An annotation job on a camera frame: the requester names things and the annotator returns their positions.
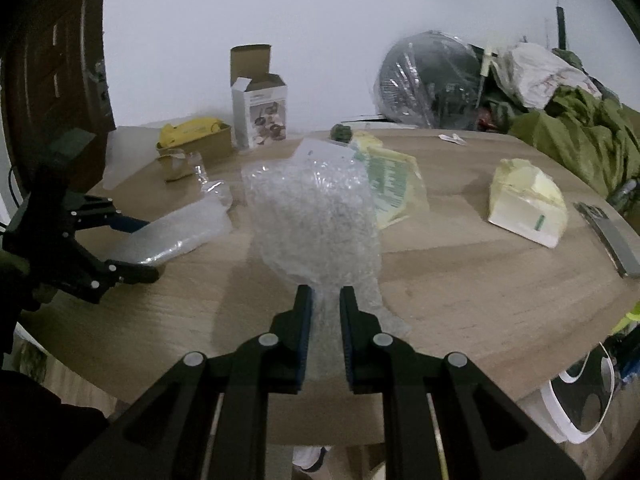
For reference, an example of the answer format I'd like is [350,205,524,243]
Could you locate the white paper sheet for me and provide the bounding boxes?
[102,126,166,191]

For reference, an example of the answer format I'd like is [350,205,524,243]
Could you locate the yellow bag with print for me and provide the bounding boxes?
[159,117,226,148]

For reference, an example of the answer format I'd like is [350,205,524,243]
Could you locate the green printed plastic bag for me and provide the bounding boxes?
[352,131,431,231]

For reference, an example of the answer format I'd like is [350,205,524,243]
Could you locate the white paper card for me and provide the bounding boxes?
[294,137,353,161]

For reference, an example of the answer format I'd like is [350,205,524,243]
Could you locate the olive green cloth pile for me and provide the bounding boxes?
[480,35,640,206]

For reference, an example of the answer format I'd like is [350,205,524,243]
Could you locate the white plastic bag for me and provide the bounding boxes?
[492,42,603,111]

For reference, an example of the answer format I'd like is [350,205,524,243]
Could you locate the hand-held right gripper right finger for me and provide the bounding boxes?
[339,284,587,480]

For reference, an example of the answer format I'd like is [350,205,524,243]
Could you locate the yellow tissue pack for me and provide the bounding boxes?
[487,158,569,249]

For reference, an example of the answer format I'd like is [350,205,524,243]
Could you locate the clear air pillow bag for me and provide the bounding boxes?
[127,195,233,266]

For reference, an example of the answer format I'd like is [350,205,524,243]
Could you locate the fan wrapped in plastic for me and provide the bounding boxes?
[375,31,488,128]

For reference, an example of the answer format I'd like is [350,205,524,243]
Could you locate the brown paper box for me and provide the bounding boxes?
[156,122,235,163]

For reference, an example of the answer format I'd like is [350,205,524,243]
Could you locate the open white carton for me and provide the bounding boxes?
[230,44,289,150]

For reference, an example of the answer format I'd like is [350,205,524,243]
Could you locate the cream plastic stick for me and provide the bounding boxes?
[477,45,496,106]

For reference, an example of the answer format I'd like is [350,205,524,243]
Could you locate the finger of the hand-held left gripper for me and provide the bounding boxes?
[69,192,152,236]
[59,239,162,307]

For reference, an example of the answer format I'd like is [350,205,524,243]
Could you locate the person's white shoe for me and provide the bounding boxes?
[292,445,328,473]

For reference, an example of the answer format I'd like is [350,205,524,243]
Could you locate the white bubble wrap sheet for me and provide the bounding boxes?
[240,152,413,356]

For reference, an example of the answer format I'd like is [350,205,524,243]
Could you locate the dark wooden door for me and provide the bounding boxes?
[0,0,117,221]

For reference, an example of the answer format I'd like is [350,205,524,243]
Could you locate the white round appliance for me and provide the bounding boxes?
[547,342,616,445]

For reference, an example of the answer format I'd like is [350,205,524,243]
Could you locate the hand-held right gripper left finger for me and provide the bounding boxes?
[60,284,315,480]

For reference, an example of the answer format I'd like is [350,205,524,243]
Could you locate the person's left forearm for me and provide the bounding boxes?
[0,370,112,480]

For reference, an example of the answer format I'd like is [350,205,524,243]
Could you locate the clear crinkled plastic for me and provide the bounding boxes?
[187,152,236,208]

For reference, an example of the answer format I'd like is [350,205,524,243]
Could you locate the grey smartphone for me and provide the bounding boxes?
[574,201,640,279]

